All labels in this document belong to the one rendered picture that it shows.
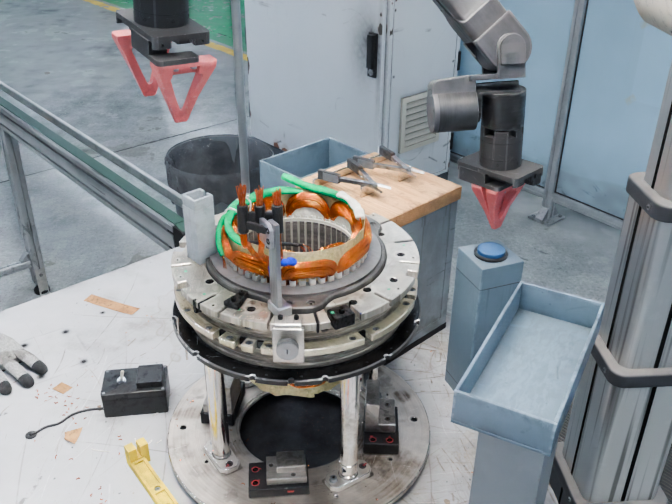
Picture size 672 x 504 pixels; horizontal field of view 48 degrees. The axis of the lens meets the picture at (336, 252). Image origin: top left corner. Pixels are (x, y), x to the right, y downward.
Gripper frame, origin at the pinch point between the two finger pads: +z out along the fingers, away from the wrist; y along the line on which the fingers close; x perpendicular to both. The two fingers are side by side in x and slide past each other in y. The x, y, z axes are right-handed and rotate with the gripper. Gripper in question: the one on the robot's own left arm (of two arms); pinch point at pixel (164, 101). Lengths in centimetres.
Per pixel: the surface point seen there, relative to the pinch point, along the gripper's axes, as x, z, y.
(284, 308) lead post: 4.8, 18.1, 19.6
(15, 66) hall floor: 99, 171, -487
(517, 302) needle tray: 36, 23, 28
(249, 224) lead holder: 2.5, 8.7, 15.3
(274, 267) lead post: 4.0, 13.0, 18.3
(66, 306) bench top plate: -3, 57, -43
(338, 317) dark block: 9.8, 18.8, 23.2
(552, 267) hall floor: 199, 130, -73
